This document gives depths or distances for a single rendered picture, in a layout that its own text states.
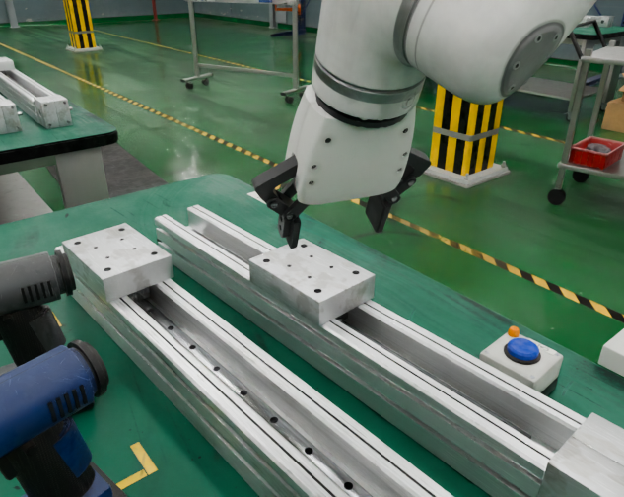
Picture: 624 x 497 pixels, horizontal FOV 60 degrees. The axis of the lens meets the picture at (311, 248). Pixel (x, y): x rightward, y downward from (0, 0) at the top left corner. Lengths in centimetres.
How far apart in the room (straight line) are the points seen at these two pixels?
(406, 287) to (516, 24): 74
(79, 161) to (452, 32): 192
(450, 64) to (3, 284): 54
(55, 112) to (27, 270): 154
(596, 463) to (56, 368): 51
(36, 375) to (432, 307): 65
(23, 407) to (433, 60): 40
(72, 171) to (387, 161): 178
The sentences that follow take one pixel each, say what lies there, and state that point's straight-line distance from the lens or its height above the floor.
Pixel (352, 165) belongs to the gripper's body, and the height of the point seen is 116.
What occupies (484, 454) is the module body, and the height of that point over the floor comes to 83.
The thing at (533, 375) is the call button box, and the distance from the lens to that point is 76.
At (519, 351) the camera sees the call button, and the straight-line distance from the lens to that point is 77.
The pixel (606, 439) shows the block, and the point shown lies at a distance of 66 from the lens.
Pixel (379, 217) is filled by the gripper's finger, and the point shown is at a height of 108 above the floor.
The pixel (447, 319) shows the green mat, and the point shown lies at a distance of 93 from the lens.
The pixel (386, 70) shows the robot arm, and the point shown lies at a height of 124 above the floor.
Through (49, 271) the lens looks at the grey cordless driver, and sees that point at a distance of 70.
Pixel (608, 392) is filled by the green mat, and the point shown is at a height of 78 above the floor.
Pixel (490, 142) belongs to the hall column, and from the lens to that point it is 395.
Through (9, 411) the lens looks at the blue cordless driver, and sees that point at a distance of 51.
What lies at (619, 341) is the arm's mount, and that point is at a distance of 92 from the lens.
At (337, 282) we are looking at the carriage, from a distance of 77.
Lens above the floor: 130
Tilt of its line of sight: 28 degrees down
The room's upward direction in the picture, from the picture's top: straight up
